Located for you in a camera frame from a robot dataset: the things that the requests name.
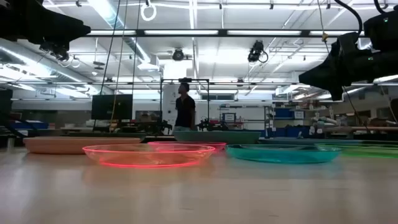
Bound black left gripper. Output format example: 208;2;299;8
27;0;92;47

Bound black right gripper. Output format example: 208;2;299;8
298;32;379;102

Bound opaque dark blue plate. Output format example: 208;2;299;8
257;138;364;146

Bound transparent teal plastic plate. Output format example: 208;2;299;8
226;144;343;164

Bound opaque orange plastic plate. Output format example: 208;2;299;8
23;136;142;155

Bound transparent pink plastic plate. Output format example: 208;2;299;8
147;141;227;153

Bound transparent orange plastic plate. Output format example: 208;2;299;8
82;143;216;168

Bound white pipes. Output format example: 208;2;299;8
310;113;345;130

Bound blue storage bin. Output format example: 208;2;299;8
275;107;295;119
9;121;50;130
273;126;312;138

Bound overhead beam with light strips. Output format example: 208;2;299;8
83;29;366;38

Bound black monitor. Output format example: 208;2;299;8
91;94;134;121

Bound round black ceiling device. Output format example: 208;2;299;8
172;48;185;62

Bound white cabinet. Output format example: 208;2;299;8
162;83;180;127

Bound opaque teal plastic plate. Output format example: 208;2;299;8
173;130;262;146

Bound person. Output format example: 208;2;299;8
174;82;197;132

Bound black hanging cable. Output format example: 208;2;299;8
131;0;141;96
98;0;122;96

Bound thin cable with yellow tag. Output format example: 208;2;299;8
316;0;331;54

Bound yellow hanging cable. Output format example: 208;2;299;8
109;0;129;131

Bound thin black cable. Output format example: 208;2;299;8
342;87;371;134

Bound large silver ceiling duct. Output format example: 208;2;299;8
0;39;103;94

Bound black overhead camera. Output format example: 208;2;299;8
247;40;269;64

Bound white cable ring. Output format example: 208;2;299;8
140;1;157;22

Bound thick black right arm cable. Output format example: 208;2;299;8
333;0;364;35

